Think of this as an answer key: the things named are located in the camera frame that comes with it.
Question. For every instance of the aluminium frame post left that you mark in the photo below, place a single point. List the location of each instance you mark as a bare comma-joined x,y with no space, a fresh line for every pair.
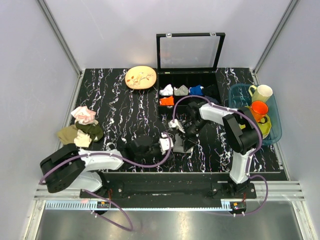
58,34

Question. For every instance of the orange mug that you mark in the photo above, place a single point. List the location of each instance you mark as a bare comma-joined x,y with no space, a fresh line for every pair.
259,110

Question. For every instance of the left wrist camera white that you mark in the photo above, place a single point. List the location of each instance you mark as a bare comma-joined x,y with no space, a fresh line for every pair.
165,142

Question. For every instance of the olive and khaki underwear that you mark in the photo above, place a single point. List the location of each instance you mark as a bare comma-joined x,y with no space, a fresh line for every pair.
81,135

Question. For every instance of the blue rolled underwear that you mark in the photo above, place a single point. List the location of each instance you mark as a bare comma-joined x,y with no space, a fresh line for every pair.
196,90

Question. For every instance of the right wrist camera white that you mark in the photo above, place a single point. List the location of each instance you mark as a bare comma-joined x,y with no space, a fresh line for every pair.
176,125

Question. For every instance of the grey underwear with cream waistband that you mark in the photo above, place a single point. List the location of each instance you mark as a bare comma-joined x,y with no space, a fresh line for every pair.
178,146

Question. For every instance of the oval painted wooden plate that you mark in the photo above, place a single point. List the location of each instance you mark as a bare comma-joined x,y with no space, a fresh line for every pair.
140,77

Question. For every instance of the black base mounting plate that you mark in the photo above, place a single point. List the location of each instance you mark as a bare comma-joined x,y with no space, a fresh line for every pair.
171,190

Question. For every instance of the pink and white underwear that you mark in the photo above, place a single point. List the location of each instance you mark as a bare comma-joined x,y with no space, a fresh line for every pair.
84,115

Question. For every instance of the orange rolled underwear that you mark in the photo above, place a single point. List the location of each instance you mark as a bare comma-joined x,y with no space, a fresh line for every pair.
166,101

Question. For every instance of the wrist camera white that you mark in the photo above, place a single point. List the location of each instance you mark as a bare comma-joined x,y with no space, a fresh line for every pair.
165,142
176,125

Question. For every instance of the grey rolled underwear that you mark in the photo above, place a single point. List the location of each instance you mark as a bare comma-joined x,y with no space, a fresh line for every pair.
180,91

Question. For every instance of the white rolled underwear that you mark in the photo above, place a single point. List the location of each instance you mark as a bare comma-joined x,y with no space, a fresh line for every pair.
167,91

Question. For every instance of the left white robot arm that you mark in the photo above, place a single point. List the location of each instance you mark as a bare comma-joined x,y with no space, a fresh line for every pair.
75,167

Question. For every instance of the black compartment storage box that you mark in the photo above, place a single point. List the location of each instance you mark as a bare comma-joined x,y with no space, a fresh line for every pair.
188,59

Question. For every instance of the aluminium frame post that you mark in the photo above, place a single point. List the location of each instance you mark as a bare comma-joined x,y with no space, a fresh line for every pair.
276,33
58,34

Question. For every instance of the navy rolled underwear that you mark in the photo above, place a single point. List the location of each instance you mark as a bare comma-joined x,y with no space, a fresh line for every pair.
212,100

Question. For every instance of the aluminium frame post right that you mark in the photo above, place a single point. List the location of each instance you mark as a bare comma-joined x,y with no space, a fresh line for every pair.
276,33

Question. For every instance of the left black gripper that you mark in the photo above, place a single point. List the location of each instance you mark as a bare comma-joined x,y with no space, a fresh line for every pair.
159,153

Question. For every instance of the green dotted plate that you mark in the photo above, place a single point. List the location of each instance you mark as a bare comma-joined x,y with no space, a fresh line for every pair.
264,128

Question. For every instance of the cream yellow mug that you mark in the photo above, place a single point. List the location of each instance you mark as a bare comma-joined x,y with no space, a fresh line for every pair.
260,93

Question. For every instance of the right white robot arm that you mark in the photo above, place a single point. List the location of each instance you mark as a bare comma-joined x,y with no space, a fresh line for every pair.
242,134

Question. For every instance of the black rolled underwear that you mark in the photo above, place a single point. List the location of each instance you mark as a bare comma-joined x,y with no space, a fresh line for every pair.
211,91

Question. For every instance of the teal transparent plastic bin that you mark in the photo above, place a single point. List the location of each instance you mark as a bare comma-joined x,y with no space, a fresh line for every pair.
238,97

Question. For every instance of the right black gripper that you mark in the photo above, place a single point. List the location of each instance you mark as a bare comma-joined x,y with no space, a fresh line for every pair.
190,137

